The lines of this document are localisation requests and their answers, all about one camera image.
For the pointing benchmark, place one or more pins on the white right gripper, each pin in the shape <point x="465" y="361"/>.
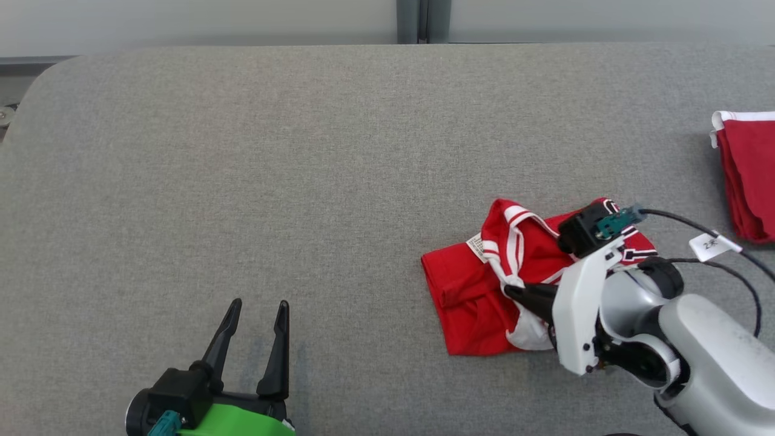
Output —
<point x="575" y="315"/>

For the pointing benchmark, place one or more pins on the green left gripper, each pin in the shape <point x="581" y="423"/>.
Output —
<point x="242" y="421"/>

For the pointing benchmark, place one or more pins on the red and white striped jersey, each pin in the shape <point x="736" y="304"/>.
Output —
<point x="466" y="297"/>

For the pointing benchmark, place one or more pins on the red shorts with white band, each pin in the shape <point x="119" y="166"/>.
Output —
<point x="754" y="175"/>

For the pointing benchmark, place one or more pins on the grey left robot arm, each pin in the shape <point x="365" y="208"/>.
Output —
<point x="136" y="415"/>

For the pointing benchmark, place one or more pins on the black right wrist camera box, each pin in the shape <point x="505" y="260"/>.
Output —
<point x="581" y="233"/>

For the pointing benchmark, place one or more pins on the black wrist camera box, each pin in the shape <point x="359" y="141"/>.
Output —
<point x="178" y="393"/>
<point x="581" y="233"/>

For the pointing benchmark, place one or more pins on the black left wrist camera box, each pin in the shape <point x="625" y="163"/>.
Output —
<point x="178" y="393"/>

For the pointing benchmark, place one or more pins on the teal right camera connector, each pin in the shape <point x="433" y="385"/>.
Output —
<point x="614" y="223"/>

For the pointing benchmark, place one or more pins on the teal camera connector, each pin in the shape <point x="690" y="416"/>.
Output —
<point x="163" y="424"/>
<point x="614" y="223"/>

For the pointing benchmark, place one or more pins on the teal left camera connector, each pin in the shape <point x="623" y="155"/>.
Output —
<point x="163" y="424"/>

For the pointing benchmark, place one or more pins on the grey vertical wall post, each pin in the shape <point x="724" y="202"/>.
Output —
<point x="408" y="21"/>

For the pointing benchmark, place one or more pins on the small metal wall bracket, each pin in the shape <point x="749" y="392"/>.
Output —
<point x="7" y="115"/>

